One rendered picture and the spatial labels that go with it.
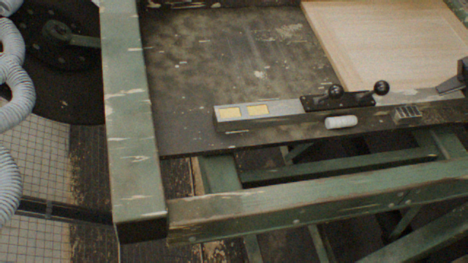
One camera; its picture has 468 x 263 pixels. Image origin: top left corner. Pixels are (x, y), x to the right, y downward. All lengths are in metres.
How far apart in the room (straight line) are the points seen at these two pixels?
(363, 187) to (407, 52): 0.59
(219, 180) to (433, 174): 0.50
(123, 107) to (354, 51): 0.72
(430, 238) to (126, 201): 1.11
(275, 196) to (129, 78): 0.42
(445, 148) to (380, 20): 0.49
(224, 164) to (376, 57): 0.60
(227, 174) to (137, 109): 0.26
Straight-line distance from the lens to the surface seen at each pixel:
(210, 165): 1.02
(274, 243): 3.03
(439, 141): 1.29
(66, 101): 1.55
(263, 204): 0.88
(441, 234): 1.61
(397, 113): 1.19
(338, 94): 0.98
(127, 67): 1.03
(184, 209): 0.86
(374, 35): 1.44
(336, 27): 1.41
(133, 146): 0.88
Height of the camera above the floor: 2.29
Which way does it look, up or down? 40 degrees down
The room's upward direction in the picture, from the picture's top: 69 degrees counter-clockwise
